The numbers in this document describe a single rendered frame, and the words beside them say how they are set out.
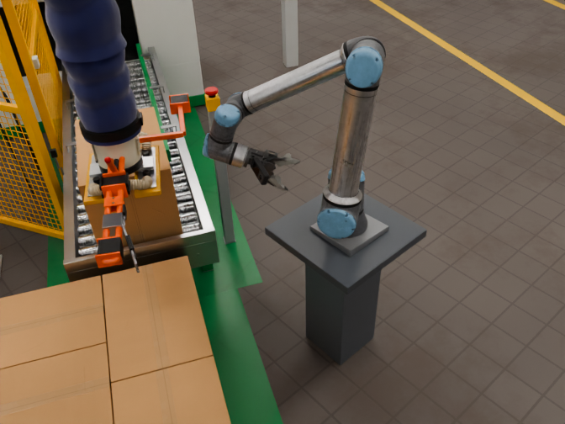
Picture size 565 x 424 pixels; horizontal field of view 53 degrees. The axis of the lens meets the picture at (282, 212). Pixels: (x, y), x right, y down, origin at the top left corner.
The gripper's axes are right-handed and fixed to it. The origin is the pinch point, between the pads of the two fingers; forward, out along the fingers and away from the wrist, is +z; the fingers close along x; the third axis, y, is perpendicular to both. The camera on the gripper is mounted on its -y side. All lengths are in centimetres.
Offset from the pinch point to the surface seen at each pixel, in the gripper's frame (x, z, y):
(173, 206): 53, -45, 20
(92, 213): 58, -77, 5
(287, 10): 69, -24, 327
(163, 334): 67, -30, -39
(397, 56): 87, 92, 357
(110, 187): 8, -62, -29
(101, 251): 4, -53, -61
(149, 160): 17, -57, 4
